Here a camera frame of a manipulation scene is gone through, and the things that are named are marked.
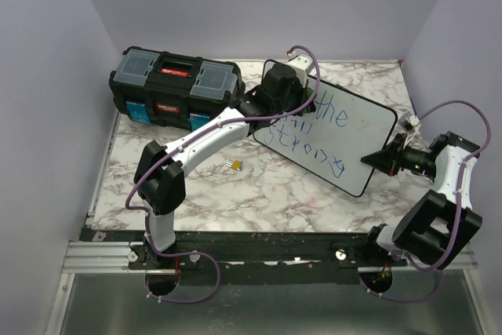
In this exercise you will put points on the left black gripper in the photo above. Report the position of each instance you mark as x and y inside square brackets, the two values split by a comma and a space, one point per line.
[299, 88]

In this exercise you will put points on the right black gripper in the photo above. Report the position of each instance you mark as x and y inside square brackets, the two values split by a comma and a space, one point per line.
[387, 159]

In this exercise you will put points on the green black whiteboard eraser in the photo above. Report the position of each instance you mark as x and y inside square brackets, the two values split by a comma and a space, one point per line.
[310, 98]

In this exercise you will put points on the white dry-erase whiteboard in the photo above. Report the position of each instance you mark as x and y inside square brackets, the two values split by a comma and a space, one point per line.
[330, 142]

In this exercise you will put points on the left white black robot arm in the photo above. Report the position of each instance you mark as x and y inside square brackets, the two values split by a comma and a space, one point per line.
[162, 169]

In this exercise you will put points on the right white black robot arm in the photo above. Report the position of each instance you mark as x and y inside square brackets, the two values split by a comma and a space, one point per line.
[442, 222]

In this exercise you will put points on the yellow hex key set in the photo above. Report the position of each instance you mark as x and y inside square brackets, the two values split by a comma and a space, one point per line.
[235, 165]

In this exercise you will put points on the black plastic toolbox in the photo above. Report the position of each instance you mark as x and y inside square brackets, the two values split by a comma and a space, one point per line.
[167, 89]

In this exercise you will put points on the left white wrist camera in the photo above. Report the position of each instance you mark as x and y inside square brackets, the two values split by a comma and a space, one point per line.
[301, 64]

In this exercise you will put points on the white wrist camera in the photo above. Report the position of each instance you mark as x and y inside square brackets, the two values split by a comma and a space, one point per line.
[301, 64]
[411, 124]

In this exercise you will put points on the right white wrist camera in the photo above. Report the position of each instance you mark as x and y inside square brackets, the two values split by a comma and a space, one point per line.
[411, 124]

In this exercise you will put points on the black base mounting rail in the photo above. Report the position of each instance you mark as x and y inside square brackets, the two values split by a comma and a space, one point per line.
[203, 258]

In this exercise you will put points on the aluminium extrusion frame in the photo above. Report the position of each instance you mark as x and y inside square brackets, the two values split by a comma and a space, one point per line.
[271, 194]

